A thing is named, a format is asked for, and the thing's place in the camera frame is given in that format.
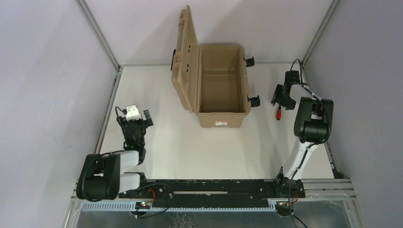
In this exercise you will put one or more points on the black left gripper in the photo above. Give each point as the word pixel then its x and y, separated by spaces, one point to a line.
pixel 135 123

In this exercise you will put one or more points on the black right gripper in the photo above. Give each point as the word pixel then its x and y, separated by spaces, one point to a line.
pixel 283 97

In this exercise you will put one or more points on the red handled black screwdriver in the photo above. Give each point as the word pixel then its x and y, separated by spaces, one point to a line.
pixel 278 113

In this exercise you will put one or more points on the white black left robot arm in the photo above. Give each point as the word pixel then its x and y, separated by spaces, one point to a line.
pixel 101 177

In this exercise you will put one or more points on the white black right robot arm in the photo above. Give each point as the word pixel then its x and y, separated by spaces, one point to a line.
pixel 312 125

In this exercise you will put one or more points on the black bin latch near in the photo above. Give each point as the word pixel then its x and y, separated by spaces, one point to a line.
pixel 254 101

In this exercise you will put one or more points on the black bin latch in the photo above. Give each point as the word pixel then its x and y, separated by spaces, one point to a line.
pixel 250 62
pixel 254 101

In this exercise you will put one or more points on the black bin latch far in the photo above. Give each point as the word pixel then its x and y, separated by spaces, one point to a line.
pixel 250 62

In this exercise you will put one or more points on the tan plastic storage bin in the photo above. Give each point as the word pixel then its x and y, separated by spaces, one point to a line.
pixel 211 80

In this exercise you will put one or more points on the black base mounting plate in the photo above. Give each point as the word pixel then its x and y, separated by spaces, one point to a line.
pixel 221 193

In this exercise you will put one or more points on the left controller board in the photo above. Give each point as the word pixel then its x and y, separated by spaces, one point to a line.
pixel 143 205

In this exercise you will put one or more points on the controller board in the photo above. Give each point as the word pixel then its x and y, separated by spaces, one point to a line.
pixel 285 205
pixel 143 205

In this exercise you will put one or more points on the right controller board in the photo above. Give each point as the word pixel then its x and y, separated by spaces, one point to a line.
pixel 285 205

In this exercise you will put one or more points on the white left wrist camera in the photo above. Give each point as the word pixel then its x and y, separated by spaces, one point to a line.
pixel 132 113

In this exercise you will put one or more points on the left aluminium frame rail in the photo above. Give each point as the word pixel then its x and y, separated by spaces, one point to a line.
pixel 107 110

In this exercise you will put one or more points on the white slotted cable duct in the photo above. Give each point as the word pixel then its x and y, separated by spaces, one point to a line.
pixel 134 205

